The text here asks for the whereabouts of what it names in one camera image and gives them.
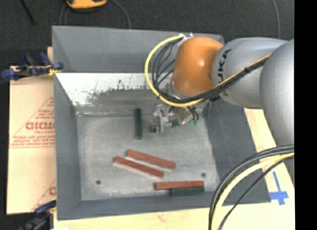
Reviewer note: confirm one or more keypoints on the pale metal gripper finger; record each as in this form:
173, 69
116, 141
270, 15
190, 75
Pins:
158, 114
156, 127

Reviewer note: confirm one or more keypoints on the dark green flat block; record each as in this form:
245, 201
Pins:
187, 191
138, 124

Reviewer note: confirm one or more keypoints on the red-brown flat block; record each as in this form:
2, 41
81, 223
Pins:
151, 159
137, 166
178, 185

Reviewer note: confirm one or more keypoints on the grey metal bin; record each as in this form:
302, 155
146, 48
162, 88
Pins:
104, 164

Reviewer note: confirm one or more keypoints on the brown cardboard board, red print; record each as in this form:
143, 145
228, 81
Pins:
29, 169

